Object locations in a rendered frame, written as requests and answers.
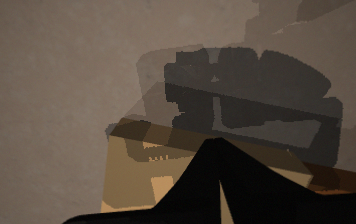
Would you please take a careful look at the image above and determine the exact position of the brown square block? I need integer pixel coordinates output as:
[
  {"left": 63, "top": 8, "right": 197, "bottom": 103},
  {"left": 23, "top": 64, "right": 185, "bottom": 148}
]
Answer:
[{"left": 301, "top": 162, "right": 356, "bottom": 195}]

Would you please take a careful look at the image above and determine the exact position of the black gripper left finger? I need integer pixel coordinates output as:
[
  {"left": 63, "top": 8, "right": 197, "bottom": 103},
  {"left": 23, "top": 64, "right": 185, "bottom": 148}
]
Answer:
[{"left": 62, "top": 138, "right": 221, "bottom": 224}]

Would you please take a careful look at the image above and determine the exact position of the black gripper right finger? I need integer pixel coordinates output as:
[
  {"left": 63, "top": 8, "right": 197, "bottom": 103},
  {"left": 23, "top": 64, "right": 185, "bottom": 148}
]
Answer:
[{"left": 214, "top": 137, "right": 356, "bottom": 224}]

